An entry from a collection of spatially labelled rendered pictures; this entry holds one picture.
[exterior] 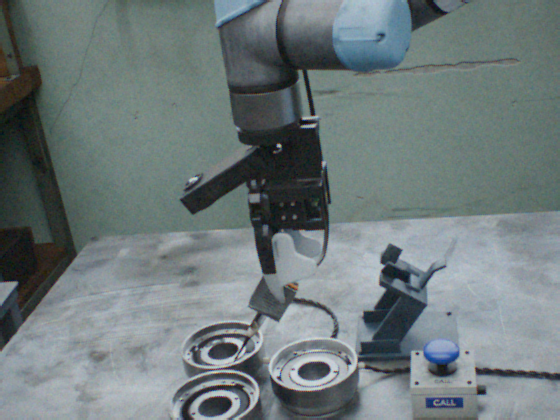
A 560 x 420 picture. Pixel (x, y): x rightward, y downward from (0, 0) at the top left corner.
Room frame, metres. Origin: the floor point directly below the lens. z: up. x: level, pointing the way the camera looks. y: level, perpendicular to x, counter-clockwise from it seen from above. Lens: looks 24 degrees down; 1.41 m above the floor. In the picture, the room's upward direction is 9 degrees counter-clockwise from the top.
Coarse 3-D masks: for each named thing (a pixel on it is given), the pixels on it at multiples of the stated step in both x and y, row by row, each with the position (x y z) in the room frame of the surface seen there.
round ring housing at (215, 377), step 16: (192, 384) 0.83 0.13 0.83; (208, 384) 0.83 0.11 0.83; (256, 384) 0.80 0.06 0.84; (176, 400) 0.81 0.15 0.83; (208, 400) 0.81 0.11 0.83; (224, 400) 0.81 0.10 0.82; (256, 400) 0.77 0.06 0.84; (176, 416) 0.78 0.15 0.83; (192, 416) 0.78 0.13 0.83; (208, 416) 0.80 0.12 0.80; (224, 416) 0.77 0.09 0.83; (240, 416) 0.75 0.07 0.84; (256, 416) 0.76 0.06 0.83
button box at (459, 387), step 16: (416, 352) 0.81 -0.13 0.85; (464, 352) 0.80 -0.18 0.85; (416, 368) 0.78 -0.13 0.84; (432, 368) 0.77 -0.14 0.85; (448, 368) 0.77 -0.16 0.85; (464, 368) 0.77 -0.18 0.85; (416, 384) 0.75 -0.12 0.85; (432, 384) 0.75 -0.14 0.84; (448, 384) 0.74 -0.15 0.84; (464, 384) 0.74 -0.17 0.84; (480, 384) 0.77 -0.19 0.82; (416, 400) 0.75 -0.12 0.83; (432, 400) 0.74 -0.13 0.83; (448, 400) 0.74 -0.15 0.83; (464, 400) 0.74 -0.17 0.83; (416, 416) 0.75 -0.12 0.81; (432, 416) 0.74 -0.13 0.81; (448, 416) 0.74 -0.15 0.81; (464, 416) 0.74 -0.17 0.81
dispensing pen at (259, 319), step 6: (294, 282) 0.86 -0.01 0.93; (294, 288) 0.85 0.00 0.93; (252, 294) 0.87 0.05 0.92; (258, 312) 0.86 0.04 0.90; (258, 318) 0.85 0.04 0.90; (264, 318) 0.85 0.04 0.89; (252, 324) 0.86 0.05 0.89; (258, 324) 0.85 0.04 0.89; (252, 330) 0.86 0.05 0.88; (258, 330) 0.86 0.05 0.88; (246, 336) 0.86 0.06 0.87; (252, 336) 0.86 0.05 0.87; (246, 342) 0.86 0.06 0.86; (240, 348) 0.86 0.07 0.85; (234, 360) 0.87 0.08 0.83
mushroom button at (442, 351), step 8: (432, 344) 0.78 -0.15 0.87; (440, 344) 0.78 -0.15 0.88; (448, 344) 0.77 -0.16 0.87; (456, 344) 0.78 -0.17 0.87; (424, 352) 0.77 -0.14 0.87; (432, 352) 0.77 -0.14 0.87; (440, 352) 0.76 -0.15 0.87; (448, 352) 0.76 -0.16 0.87; (456, 352) 0.76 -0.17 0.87; (432, 360) 0.76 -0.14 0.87; (440, 360) 0.76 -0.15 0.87; (448, 360) 0.75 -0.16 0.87
